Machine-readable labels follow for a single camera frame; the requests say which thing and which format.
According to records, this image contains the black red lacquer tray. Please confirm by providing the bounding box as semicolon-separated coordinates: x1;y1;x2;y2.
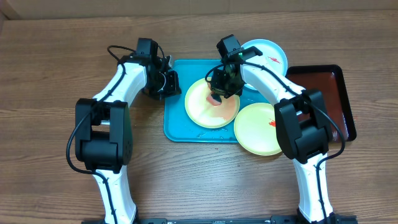
286;65;357;141

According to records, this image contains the teal plastic serving tray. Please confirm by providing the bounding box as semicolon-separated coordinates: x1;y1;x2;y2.
163;59;271;143

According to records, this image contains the pink green sponge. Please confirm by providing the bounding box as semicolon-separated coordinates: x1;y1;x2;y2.
206;93;222;106

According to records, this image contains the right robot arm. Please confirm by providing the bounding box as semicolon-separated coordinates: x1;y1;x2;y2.
205;34;333;223

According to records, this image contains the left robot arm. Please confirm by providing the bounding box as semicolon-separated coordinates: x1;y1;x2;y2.
66;38;182;223

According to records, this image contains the yellow plate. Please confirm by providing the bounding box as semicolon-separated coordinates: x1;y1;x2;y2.
185;78;240;129
234;103;282;156

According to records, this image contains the light blue plate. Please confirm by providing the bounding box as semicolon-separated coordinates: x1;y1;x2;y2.
242;39;288;77

